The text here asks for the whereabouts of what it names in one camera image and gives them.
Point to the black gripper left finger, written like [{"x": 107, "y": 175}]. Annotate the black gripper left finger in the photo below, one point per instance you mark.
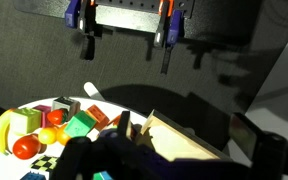
[{"x": 72, "y": 163}]

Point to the yellow-green soft block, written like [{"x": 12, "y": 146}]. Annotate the yellow-green soft block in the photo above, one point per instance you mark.
[{"x": 24, "y": 121}]

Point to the blue number four block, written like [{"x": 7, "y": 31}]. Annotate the blue number four block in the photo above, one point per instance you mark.
[{"x": 102, "y": 176}]

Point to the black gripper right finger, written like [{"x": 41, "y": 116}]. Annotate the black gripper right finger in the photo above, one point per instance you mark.
[{"x": 266, "y": 151}]

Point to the checkered yellow black block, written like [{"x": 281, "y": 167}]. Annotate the checkered yellow black block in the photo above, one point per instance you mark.
[{"x": 44, "y": 163}]

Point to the red strawberry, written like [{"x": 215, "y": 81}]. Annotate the red strawberry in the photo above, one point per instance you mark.
[{"x": 58, "y": 116}]

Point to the white table leg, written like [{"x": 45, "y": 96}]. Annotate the white table leg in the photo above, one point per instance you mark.
[{"x": 92, "y": 91}]

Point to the grey black-white block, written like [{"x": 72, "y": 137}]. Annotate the grey black-white block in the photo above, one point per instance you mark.
[{"x": 71, "y": 105}]

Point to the orange green picture block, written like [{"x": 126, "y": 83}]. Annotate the orange green picture block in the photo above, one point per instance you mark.
[{"x": 115, "y": 121}]

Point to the blue studded block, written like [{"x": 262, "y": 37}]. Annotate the blue studded block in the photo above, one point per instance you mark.
[{"x": 33, "y": 176}]

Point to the purple clamp far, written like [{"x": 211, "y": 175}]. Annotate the purple clamp far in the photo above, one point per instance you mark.
[{"x": 80, "y": 15}]

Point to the green soft block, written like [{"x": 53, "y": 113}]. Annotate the green soft block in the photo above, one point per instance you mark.
[{"x": 79, "y": 125}]

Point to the orange soft block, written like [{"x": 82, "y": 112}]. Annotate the orange soft block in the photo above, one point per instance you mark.
[{"x": 101, "y": 119}]

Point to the purple clamp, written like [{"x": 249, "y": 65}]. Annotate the purple clamp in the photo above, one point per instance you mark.
[
  {"x": 80, "y": 15},
  {"x": 168, "y": 30}
]

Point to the perforated metal breadboard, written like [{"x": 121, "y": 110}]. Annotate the perforated metal breadboard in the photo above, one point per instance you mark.
[{"x": 141, "y": 15}]

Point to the wooden tray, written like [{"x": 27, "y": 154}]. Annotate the wooden tray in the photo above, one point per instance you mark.
[{"x": 171, "y": 141}]

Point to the orange fruit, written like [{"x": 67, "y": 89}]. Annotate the orange fruit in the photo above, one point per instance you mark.
[{"x": 61, "y": 136}]

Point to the yellow banana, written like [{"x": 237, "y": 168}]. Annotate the yellow banana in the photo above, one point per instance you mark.
[{"x": 4, "y": 130}]

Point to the magenta soft block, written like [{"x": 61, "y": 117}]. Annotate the magenta soft block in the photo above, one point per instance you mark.
[{"x": 45, "y": 110}]

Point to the purple clamp near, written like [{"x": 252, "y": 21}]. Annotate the purple clamp near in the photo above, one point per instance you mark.
[{"x": 168, "y": 30}]

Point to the red tomato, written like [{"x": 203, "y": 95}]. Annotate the red tomato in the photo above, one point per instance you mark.
[{"x": 26, "y": 147}]

